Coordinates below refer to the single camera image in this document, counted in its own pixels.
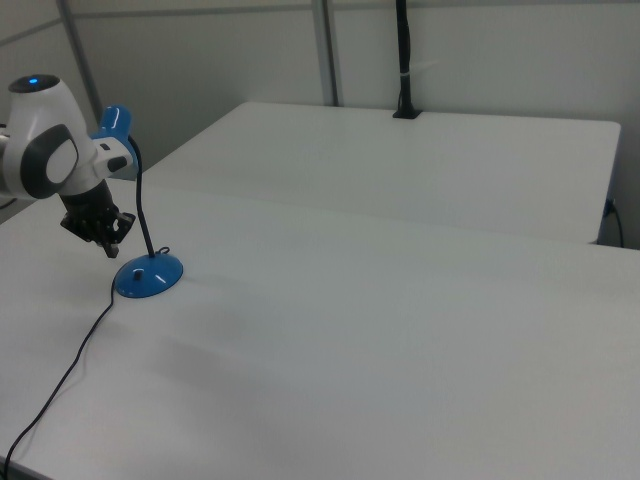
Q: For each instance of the blue desk lamp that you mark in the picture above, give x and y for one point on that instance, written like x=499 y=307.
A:
x=150 y=280

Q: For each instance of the aluminium partition corner post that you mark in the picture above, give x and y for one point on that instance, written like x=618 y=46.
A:
x=75 y=50

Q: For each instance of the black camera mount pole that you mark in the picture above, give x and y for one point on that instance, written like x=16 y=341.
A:
x=404 y=50

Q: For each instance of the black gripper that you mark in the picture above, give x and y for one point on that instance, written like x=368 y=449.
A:
x=90 y=215

